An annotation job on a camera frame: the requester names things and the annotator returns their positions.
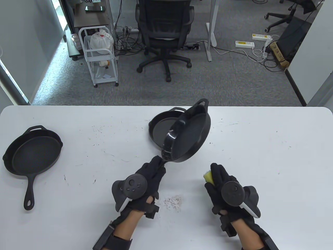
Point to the person's right hand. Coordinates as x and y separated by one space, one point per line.
217 195

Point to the person's left hand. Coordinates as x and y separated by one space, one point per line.
153 179

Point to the yellow green sponge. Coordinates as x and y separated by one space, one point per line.
208 177

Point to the black cast iron frying pan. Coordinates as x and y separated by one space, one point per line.
190 135
161 129
33 156

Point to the person's right forearm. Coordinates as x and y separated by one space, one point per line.
248 234

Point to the person's left forearm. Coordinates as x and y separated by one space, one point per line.
127 225

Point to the black white tracking controller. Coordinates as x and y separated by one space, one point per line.
134 187
232 194

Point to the scattered dark crumbs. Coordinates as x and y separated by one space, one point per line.
174 201

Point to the white rolling cart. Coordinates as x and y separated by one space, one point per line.
104 73

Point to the small white orange bottle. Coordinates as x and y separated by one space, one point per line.
103 63

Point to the black power strip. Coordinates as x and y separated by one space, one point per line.
193 47

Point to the white plastic bag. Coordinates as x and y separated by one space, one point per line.
100 41

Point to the white power strip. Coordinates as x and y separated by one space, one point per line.
244 44
130 29
261 37

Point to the brown cardboard box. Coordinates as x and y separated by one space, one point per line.
279 54

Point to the black mesh office chair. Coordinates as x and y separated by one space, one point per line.
164 23

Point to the small white box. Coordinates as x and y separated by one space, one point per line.
75 41

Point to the white desk leg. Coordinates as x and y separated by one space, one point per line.
212 26

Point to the grey metal desk leg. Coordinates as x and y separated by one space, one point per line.
110 20

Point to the dark brown cabinet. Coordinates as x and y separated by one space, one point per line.
88 18

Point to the black flat monitor panel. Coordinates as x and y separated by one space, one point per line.
294 39

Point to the black phone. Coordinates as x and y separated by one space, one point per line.
95 8

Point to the black swivel office chair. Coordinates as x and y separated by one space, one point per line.
279 17

